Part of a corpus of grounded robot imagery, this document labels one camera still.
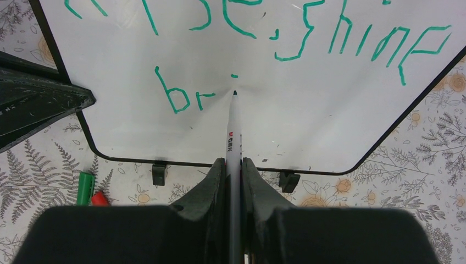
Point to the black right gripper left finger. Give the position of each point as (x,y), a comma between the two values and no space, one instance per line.
(189,230)

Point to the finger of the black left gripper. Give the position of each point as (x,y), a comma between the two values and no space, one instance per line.
(33,97)

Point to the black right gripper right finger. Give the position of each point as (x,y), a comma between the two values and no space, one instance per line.
(280,232)

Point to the green marker pen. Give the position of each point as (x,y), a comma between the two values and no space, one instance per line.
(233,171)

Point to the green marker cap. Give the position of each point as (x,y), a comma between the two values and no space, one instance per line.
(85,188)

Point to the white whiteboard black frame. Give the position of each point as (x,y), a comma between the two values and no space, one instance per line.
(320,83)

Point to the red marker pen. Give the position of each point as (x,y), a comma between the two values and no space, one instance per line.
(99,199)

